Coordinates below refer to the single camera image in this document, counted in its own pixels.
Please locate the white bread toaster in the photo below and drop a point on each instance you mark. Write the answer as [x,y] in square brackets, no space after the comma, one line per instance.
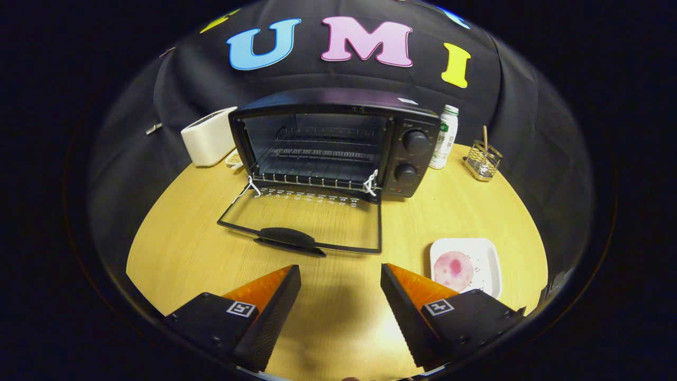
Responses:
[206,140]

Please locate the silver metal clip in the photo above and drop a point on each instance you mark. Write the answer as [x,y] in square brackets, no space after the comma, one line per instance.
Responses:
[153,128]

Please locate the white square plate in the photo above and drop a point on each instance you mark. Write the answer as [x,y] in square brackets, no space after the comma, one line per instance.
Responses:
[486,259]

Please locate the black toaster oven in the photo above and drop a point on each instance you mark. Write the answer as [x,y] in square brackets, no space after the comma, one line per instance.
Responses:
[338,100]

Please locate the small white dish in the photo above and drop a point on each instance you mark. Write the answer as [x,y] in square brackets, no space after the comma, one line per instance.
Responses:
[234,159]

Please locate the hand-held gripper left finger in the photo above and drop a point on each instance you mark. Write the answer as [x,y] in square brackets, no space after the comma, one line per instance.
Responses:
[272,323]

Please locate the pink round ham slice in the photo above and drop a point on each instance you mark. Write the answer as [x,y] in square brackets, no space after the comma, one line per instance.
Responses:
[454,270]

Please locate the white bottle green label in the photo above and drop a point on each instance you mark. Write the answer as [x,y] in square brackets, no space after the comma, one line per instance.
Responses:
[444,143]

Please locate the wooden stick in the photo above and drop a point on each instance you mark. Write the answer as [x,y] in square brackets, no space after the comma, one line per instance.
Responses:
[485,137]

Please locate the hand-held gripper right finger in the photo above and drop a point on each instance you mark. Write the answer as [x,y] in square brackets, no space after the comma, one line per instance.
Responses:
[404,317]

